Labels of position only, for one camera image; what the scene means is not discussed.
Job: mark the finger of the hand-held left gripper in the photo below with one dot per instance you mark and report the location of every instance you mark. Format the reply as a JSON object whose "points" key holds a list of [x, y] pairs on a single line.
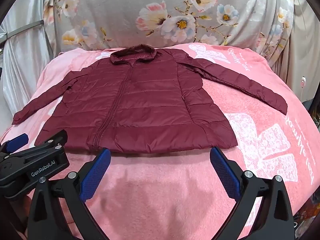
{"points": [[50, 137], [17, 140]]}

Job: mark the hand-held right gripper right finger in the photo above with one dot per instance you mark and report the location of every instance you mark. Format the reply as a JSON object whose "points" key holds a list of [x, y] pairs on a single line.
{"points": [[225, 172]]}

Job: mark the grey floral bed sheet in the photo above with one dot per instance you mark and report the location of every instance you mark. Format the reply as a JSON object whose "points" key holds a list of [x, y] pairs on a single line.
{"points": [[120, 10]]}

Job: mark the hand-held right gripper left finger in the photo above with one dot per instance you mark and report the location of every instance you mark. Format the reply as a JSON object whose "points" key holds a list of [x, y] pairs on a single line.
{"points": [[96, 172]]}

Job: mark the grey satin curtain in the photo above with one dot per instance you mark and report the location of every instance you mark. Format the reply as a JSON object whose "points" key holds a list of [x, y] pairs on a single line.
{"points": [[22, 62]]}

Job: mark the beige pleated curtain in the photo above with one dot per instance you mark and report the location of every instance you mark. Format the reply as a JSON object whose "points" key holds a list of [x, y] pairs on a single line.
{"points": [[300, 42]]}

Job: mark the maroon hooded puffer jacket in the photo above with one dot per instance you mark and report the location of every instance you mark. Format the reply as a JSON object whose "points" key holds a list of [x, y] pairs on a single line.
{"points": [[150, 100]]}

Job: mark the pink bow-print blanket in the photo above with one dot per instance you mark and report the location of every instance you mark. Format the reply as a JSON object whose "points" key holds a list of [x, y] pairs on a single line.
{"points": [[155, 192]]}

